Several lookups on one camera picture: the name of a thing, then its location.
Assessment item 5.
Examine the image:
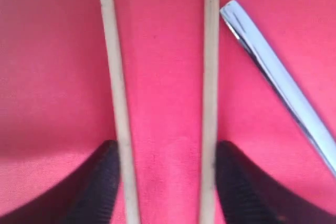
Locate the red tablecloth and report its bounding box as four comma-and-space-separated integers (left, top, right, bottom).
1, 0, 335, 223

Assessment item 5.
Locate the silver table knife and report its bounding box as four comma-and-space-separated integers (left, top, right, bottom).
219, 0, 335, 175

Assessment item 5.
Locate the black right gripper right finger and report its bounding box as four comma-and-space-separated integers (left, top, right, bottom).
215, 141, 335, 223

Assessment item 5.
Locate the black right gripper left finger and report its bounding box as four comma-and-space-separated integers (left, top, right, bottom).
1, 140, 121, 223

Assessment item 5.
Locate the wooden chopstick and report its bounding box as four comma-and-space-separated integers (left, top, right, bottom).
100, 0, 141, 223
198, 0, 219, 223

